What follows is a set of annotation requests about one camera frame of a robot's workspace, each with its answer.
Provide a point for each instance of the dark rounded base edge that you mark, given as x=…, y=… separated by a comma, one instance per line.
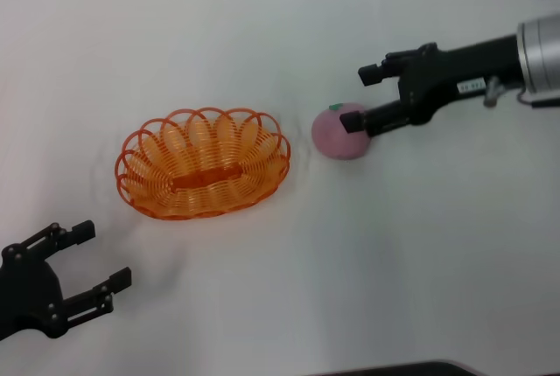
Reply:
x=415, y=371

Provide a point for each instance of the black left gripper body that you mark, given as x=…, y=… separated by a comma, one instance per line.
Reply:
x=26, y=293

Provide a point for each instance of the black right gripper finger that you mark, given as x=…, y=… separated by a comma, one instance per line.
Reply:
x=380, y=120
x=394, y=65

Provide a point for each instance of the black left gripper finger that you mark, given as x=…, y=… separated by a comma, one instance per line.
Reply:
x=87, y=301
x=52, y=238

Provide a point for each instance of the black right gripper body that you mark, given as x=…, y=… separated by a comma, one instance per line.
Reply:
x=464, y=72

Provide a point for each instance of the pink plush peach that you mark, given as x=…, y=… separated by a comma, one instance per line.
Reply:
x=332, y=140

